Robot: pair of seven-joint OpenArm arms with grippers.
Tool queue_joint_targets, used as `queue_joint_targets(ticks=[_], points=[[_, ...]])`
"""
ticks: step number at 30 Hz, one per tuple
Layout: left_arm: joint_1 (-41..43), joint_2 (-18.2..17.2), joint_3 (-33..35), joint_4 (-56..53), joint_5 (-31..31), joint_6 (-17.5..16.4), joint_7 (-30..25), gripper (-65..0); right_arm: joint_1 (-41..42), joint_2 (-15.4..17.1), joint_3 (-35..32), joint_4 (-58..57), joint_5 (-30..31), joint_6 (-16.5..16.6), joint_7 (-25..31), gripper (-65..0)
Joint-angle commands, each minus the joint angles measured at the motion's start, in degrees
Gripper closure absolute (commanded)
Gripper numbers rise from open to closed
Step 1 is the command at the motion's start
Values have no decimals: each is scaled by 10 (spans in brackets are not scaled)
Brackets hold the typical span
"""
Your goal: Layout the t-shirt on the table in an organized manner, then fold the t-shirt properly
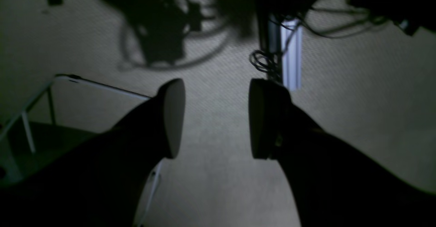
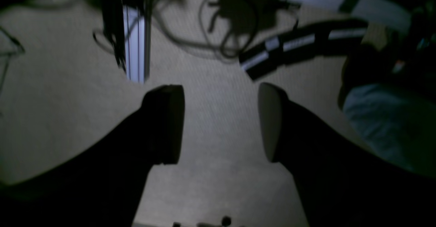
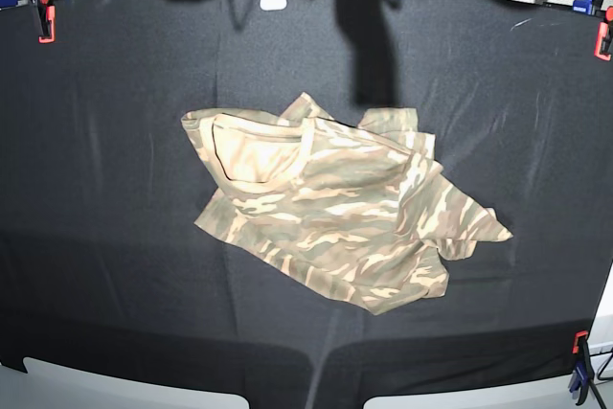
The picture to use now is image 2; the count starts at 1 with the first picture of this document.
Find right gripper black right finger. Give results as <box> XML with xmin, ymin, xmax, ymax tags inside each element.
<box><xmin>258</xmin><ymin>83</ymin><xmax>435</xmax><ymax>227</ymax></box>

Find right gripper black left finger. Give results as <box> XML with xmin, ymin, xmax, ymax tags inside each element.
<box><xmin>1</xmin><ymin>85</ymin><xmax>185</xmax><ymax>227</ymax></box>

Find light blue cloth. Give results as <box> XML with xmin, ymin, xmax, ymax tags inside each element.
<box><xmin>342</xmin><ymin>84</ymin><xmax>436</xmax><ymax>178</ymax></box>

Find black and white striped bar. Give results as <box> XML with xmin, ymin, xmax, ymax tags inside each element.
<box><xmin>238</xmin><ymin>19</ymin><xmax>369</xmax><ymax>81</ymax></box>

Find aluminium frame rail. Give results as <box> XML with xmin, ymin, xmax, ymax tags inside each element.
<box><xmin>123</xmin><ymin>5</ymin><xmax>151</xmax><ymax>85</ymax></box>

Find black tangled cables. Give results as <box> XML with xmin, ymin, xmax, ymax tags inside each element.
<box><xmin>150</xmin><ymin>0</ymin><xmax>300</xmax><ymax>59</ymax></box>

